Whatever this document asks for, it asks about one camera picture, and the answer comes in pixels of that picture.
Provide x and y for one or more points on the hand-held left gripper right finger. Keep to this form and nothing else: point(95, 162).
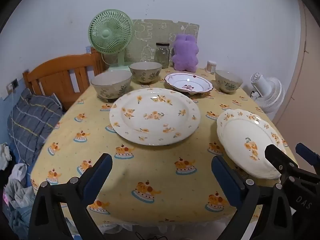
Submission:
point(225, 175)

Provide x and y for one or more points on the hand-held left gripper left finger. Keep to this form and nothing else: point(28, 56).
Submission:
point(98, 172)

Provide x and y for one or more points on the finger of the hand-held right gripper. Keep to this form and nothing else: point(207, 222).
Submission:
point(276, 155)
point(306, 152)

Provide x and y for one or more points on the scalloped floral plate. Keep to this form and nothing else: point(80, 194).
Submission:
point(240, 135)

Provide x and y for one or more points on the large round floral plate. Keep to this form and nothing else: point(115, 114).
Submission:
point(155, 115)

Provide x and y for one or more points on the small green-flowered bowl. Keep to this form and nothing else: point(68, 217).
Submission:
point(228, 83)

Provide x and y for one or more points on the large grey floral bowl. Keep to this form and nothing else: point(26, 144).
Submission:
point(112, 85)

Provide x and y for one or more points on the red-rimmed white plate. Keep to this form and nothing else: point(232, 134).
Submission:
point(187, 81)

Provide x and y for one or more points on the medium grey floral bowl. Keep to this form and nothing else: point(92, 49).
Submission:
point(146, 75)

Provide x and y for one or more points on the yellow printed tablecloth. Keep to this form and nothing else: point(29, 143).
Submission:
point(155, 165)

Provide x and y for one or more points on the white electric fan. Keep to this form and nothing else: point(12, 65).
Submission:
point(272, 92)

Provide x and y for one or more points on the pile of crumpled clothes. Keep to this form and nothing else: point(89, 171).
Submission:
point(20, 200)

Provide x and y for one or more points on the grey plaid pillow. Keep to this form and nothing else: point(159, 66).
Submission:
point(27, 125)

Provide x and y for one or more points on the white crumpled cloth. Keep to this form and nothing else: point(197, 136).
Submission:
point(5, 155)

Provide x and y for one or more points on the small toothpick jar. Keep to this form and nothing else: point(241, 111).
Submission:
point(211, 67)

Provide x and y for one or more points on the wooden bed headboard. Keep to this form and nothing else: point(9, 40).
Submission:
point(50, 75)

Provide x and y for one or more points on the purple plush toy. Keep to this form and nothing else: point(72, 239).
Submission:
point(186, 52)

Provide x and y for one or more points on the glass jar with dark lid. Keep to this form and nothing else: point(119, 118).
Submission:
point(162, 55)

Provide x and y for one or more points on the green desk fan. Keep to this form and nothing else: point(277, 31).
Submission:
point(110, 32)

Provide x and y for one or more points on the green printed foam mat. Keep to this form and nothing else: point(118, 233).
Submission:
point(150, 37)

